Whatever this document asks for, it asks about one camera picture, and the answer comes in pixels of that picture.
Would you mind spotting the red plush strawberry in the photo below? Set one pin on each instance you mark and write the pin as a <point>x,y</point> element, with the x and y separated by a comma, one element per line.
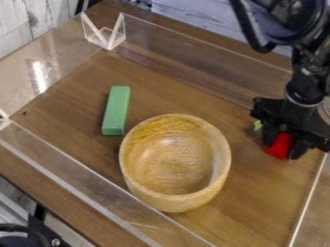
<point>284,142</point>

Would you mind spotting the black clamp under table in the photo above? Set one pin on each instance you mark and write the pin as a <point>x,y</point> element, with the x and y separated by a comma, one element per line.
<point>25,230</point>

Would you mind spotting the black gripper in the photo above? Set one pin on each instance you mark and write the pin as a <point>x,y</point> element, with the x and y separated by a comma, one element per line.
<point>300,121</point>

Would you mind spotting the clear acrylic corner bracket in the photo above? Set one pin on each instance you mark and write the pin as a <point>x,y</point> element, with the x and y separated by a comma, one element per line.
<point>105,37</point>

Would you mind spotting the green rectangular block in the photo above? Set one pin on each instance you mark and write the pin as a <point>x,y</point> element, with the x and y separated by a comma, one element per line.
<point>117,111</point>

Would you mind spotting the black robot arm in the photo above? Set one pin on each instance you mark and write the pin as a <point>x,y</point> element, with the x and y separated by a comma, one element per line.
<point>298,23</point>

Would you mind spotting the wooden bowl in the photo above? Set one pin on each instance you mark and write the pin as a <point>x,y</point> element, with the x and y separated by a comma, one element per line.
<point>176,160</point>

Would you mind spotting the clear acrylic barrier wall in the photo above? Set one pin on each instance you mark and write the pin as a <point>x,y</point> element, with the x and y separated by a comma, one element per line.
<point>59,159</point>

